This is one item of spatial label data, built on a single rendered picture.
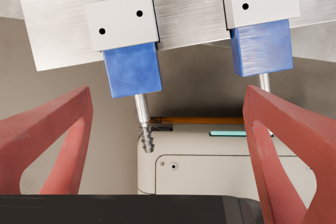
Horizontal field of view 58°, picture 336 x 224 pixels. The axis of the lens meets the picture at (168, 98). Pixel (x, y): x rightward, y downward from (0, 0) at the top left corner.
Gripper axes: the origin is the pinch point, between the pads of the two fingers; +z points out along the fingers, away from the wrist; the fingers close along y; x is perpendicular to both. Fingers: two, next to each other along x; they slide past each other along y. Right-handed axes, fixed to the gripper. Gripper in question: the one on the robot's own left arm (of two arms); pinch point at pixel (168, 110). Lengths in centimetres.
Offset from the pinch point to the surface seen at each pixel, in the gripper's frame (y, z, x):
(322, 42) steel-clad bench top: -15.7, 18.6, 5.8
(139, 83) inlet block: 2.3, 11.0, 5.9
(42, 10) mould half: 10.4, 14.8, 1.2
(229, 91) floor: -23, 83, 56
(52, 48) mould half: 9.8, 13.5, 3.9
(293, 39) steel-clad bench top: -12.7, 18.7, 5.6
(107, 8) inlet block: 4.5, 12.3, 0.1
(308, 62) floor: -51, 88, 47
